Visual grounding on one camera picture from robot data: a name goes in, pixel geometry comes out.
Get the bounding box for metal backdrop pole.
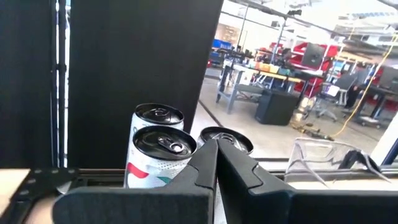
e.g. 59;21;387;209
49;0;71;169

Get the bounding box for black equipment box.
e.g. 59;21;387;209
254;89;300;126

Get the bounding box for black table end frame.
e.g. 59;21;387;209
0;167;80;224

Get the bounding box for clear plastic bin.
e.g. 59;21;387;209
284;138;392;189

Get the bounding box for blue storage bin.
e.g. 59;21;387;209
212;39;233;50

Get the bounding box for red shelving unit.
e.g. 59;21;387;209
269;42;340;94

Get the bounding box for white frame post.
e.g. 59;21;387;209
370;119;398;166

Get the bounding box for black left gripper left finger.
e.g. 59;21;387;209
52;138;218;224

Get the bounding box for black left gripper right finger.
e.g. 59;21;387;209
216;139;398;224

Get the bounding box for yellow cable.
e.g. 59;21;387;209
329;32;398;138

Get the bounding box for wooden mounting board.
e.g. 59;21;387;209
0;169;31;215

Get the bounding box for grey office chair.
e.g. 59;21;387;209
315;73;358;123

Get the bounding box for white Celsius can blue band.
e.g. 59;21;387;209
128;103;185;138

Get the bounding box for black backdrop panel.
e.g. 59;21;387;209
67;0;224;170
0;0;58;169

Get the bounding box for white Celsius can red band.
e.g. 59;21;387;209
123;125;198;189
197;126;254;156

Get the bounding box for dark monitor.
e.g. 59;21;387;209
300;42;326;68

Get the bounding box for cardboard box shelf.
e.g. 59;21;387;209
214;23;242;46

